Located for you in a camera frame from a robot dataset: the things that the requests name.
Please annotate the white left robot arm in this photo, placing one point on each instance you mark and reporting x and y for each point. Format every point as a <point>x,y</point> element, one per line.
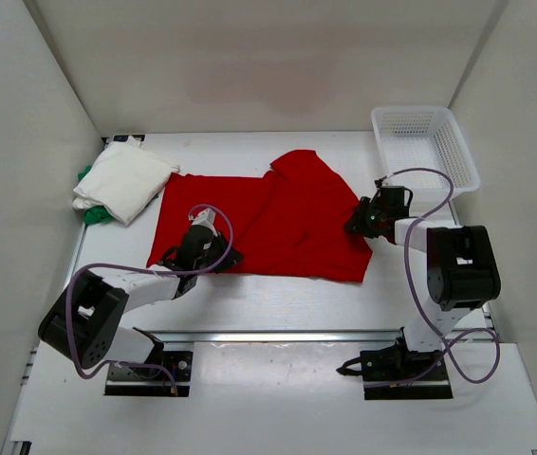
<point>84,320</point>

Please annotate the green t-shirt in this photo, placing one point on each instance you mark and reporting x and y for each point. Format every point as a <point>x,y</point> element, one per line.
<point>90,194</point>

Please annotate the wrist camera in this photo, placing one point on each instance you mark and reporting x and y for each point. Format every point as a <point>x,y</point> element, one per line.
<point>204,218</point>
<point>383,182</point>

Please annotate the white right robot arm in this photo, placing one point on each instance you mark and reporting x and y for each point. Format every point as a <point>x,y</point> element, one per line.
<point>461,275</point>

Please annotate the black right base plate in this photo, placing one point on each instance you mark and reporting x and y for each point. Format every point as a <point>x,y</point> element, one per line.
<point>394,373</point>

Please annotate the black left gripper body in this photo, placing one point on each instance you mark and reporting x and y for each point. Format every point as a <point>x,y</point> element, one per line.
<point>215,250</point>

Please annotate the red t-shirt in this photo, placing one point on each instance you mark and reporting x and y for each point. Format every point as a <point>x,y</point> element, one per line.
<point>288,222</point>

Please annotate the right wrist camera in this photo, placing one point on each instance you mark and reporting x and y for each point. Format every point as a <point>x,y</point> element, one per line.
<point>383,182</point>

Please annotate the white t-shirt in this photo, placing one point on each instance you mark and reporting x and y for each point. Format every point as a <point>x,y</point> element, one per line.
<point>137,175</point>

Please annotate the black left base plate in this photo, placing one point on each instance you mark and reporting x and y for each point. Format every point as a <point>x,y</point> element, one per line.
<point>177,358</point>

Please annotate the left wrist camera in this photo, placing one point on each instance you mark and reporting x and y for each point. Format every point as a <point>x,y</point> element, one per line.
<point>204,218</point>

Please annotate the dark table label sticker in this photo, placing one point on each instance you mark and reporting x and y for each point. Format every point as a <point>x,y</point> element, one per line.
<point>125,138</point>

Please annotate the white plastic laundry basket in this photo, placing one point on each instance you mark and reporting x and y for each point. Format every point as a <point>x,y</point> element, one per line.
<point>426,136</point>

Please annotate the aluminium rail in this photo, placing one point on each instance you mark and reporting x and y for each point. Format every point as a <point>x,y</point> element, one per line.
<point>277,336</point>

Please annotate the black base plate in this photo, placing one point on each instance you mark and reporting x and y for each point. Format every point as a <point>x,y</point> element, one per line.
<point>177,358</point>
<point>394,373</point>

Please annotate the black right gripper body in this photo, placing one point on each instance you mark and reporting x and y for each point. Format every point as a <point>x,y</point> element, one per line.
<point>379,215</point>

